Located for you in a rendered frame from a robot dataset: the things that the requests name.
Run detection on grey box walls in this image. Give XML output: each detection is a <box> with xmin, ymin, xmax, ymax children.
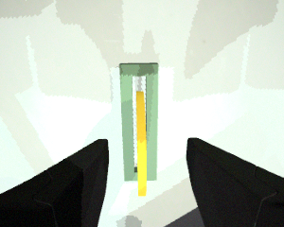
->
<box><xmin>166</xmin><ymin>207</ymin><xmax>204</xmax><ymax>227</ymax></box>

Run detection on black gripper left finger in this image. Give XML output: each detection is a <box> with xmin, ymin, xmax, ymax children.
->
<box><xmin>0</xmin><ymin>139</ymin><xmax>109</xmax><ymax>227</ymax></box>

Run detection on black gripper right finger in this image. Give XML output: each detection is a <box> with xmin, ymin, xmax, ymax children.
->
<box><xmin>186</xmin><ymin>137</ymin><xmax>284</xmax><ymax>227</ymax></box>

